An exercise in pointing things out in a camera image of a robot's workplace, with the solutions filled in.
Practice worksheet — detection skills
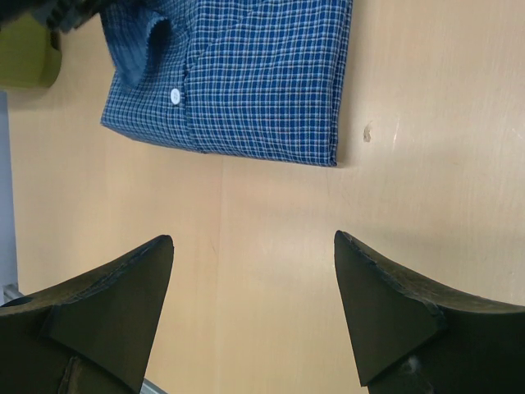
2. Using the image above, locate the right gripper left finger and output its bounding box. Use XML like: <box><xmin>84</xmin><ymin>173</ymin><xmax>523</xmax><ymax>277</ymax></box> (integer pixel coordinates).
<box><xmin>1</xmin><ymin>235</ymin><xmax>174</xmax><ymax>393</ymax></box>

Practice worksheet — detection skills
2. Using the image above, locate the blue checkered long sleeve shirt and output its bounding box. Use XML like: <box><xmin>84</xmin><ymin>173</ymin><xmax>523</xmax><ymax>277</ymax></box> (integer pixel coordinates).
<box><xmin>100</xmin><ymin>0</ymin><xmax>353</xmax><ymax>167</ymax></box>

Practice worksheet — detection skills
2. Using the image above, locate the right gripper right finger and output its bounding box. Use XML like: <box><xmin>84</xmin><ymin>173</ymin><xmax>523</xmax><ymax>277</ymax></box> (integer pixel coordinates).
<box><xmin>334</xmin><ymin>231</ymin><xmax>524</xmax><ymax>393</ymax></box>

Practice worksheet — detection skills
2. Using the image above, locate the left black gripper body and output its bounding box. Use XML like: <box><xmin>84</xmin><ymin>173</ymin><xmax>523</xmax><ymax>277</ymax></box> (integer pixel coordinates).
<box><xmin>1</xmin><ymin>0</ymin><xmax>107</xmax><ymax>31</ymax></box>

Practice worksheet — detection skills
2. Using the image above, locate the green plastic bin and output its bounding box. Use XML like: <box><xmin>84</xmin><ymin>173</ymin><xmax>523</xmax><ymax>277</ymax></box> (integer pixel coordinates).
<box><xmin>0</xmin><ymin>15</ymin><xmax>62</xmax><ymax>90</ymax></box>

